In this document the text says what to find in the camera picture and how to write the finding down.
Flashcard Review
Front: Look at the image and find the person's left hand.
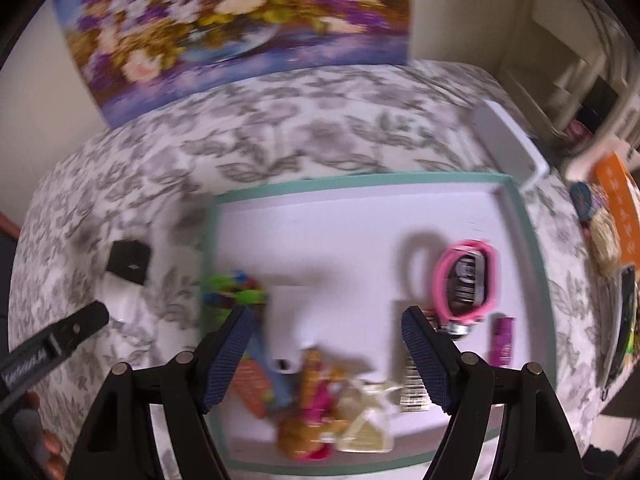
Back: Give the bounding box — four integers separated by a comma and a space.
14, 391, 67, 480

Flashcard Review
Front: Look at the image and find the orange box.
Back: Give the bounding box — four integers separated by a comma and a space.
594, 154, 640, 266

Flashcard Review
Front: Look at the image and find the black cube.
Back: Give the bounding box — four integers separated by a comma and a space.
106, 240, 152, 285

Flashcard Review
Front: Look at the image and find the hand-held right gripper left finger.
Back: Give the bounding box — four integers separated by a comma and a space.
65, 304, 261, 480

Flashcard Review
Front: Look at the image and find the flower painting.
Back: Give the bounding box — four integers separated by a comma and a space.
52, 0, 412, 128

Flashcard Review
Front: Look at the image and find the teal rimmed white tray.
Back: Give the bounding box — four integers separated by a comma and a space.
200, 172, 557, 476

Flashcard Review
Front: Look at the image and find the cream plastic piece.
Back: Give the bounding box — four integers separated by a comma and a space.
334, 379, 397, 453

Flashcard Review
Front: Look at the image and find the pink bracelet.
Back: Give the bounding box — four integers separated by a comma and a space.
432, 240, 499, 325

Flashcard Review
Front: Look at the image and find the white shelf unit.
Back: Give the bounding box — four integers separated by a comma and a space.
492, 0, 640, 171

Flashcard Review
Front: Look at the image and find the colourful plastic clip toy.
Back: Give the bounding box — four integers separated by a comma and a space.
201, 270, 268, 313

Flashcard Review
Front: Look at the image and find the grey floral bedspread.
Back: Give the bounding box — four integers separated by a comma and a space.
10, 60, 616, 480

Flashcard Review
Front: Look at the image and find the dark bedside furniture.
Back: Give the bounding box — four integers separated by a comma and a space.
0, 212, 22, 361

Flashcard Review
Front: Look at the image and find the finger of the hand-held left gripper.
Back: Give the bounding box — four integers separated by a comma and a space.
47, 301, 110, 356

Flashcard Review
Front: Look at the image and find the red glue bottle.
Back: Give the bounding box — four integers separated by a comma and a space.
277, 407, 333, 462

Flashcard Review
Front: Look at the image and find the white plastic box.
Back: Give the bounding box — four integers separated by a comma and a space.
472, 100, 550, 192

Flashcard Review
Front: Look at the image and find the magenta small tube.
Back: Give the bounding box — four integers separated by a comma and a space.
489, 316, 517, 367

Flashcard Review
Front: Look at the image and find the black toy car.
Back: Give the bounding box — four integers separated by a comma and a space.
442, 252, 490, 342

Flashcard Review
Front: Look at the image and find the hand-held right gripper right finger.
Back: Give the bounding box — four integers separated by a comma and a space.
401, 306, 586, 480

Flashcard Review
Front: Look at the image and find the cream yarn bundle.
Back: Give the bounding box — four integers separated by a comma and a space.
585, 210, 623, 276

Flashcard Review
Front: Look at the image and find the pink red trinket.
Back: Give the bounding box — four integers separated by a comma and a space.
300, 347, 346, 411

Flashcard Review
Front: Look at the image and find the gold black patterned lighter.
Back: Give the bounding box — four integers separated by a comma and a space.
399, 342, 435, 413

